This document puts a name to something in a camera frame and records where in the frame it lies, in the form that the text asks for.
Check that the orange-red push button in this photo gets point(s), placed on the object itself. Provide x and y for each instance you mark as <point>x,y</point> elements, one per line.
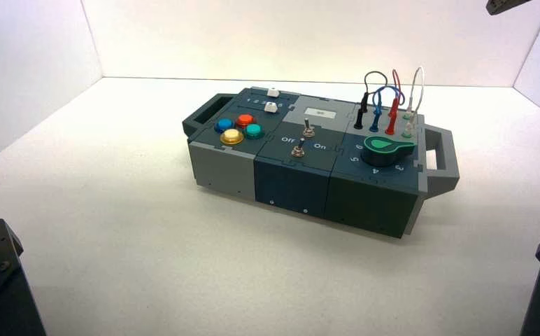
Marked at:
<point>245,120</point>

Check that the yellow push button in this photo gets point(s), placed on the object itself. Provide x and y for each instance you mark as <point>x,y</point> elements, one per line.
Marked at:
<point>232,136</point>

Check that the grey and teal control box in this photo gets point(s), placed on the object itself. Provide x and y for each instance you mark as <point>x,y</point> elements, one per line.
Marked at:
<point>288,181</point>

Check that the metal toggle switch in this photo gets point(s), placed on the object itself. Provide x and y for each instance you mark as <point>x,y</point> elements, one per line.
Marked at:
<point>298,150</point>
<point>308,131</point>

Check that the green push button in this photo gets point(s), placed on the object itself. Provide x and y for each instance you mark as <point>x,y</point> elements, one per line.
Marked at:
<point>253,131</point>

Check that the white slider knob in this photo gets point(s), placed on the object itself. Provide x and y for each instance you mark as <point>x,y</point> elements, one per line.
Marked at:
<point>269,107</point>
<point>273,92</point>

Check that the green and black rotary knob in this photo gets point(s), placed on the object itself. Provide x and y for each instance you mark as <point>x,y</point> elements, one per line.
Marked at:
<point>383,149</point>

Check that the blue push button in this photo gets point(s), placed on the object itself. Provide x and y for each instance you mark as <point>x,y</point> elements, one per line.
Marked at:
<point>224,124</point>

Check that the dark overhead fixture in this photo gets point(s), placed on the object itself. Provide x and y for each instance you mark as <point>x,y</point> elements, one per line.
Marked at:
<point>501,5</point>

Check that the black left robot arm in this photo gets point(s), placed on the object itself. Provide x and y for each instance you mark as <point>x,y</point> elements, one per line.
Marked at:
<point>1,287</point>

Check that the white label plate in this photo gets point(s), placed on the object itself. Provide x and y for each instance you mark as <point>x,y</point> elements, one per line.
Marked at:
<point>321,112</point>

